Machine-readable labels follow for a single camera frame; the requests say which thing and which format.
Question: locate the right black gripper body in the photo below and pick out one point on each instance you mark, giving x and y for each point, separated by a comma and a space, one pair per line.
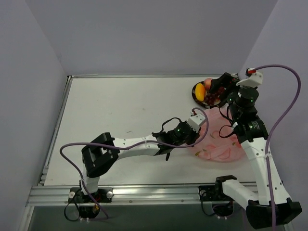
226, 82

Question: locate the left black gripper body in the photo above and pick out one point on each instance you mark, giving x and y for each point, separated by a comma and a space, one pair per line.
194, 138

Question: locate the fake peach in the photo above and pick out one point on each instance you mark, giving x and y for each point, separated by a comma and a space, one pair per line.
207, 83

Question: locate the fake red grape bunch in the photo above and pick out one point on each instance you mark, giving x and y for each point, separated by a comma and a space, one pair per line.
212, 99

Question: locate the fake yellow mango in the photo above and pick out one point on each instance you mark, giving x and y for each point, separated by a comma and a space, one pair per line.
200, 92

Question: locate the pink plastic bag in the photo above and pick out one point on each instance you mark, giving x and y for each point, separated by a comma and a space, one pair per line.
217, 146

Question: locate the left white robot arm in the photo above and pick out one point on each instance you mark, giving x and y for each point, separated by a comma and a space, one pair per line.
99, 155

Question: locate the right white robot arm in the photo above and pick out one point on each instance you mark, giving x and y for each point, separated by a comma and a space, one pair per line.
271, 205

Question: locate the black rimmed plate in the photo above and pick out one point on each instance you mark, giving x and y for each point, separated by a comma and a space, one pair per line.
200, 103

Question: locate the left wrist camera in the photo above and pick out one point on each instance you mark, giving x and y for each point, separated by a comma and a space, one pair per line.
196, 121

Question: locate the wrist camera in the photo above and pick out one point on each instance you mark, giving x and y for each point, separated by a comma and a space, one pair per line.
254, 79
196, 121

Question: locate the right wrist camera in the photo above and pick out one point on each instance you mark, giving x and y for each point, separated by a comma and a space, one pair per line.
254, 79

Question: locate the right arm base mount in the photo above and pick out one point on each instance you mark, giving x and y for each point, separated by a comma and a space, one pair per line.
216, 205

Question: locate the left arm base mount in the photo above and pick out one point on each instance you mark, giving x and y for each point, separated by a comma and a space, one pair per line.
88, 208

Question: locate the aluminium front rail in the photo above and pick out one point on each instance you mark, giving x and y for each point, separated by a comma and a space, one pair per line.
122, 195

